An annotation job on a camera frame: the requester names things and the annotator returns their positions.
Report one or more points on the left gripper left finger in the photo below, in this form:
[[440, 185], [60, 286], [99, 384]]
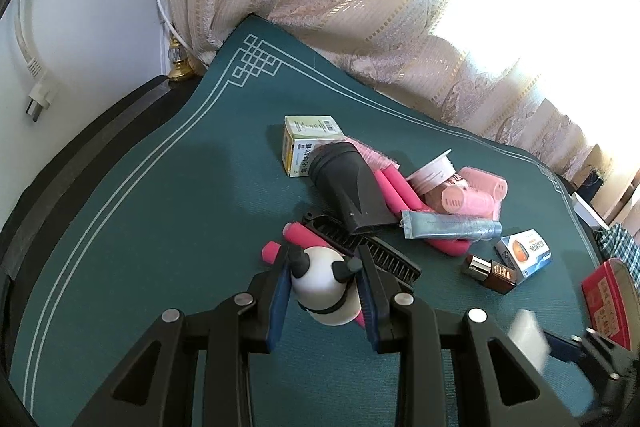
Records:
[[154, 383]]

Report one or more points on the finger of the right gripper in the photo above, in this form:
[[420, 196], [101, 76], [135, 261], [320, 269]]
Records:
[[563, 349]]

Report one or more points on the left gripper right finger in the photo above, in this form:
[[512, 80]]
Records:
[[494, 383]]

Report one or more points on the brown perfume bottle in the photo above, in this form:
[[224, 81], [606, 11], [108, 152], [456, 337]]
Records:
[[490, 274]]

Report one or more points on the blue orange medicine box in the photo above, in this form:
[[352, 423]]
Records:
[[525, 253]]

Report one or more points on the light pink hair roller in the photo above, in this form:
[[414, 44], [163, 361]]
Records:
[[460, 200]]

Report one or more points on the blue glitter tube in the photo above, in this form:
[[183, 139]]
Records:
[[428, 225]]

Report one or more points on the white panda toy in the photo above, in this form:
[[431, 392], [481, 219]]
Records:
[[324, 285]]

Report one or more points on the pink foam curler rod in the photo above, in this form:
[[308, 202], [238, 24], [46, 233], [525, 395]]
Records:
[[399, 196]]

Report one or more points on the black comb attachment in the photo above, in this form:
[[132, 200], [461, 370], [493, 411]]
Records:
[[385, 256]]

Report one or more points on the yellow green medicine box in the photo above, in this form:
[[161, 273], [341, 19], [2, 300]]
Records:
[[302, 134]]

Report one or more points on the red tin box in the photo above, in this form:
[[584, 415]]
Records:
[[613, 303]]

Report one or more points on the plaid folded cloth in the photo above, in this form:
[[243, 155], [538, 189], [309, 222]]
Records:
[[617, 243]]

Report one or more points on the white power strip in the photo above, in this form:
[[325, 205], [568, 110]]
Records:
[[585, 212]]

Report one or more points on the gold curtain tieback knob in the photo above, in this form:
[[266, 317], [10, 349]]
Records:
[[180, 67]]

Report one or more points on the beige patterned curtain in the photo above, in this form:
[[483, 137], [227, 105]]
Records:
[[558, 78]]

